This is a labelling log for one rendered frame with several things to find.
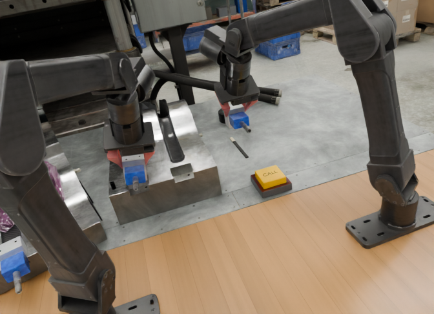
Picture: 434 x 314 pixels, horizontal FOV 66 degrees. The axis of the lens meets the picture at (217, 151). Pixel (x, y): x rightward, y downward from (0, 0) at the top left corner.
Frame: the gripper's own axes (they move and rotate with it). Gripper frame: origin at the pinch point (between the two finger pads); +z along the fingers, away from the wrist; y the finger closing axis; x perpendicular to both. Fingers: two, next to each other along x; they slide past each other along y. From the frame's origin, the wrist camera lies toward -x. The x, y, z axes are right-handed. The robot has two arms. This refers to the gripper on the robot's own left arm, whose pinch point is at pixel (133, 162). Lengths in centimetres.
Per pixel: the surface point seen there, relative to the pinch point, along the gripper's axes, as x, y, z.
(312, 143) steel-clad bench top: -7, -51, 11
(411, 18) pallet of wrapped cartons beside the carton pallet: -259, -331, 117
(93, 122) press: -61, 16, 43
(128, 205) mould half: 5.5, 2.5, 8.7
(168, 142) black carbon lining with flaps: -15.4, -9.9, 11.6
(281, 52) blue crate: -294, -193, 174
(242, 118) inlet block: -9.0, -28.7, -0.8
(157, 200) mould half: 5.4, -4.3, 9.0
